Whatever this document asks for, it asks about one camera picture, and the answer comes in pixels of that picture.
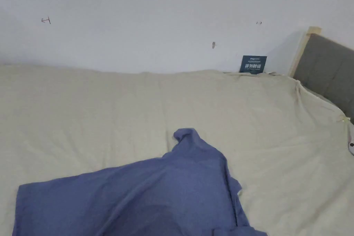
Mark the blue shirt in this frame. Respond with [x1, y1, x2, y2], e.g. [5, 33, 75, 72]
[11, 128, 268, 236]

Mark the dark blue card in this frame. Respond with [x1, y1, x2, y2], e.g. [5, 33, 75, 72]
[239, 55, 268, 74]

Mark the bed with beige sheet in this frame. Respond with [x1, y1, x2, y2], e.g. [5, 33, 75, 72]
[0, 63, 354, 236]

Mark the grey padded headboard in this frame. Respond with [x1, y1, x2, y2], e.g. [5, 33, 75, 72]
[287, 26, 354, 125]

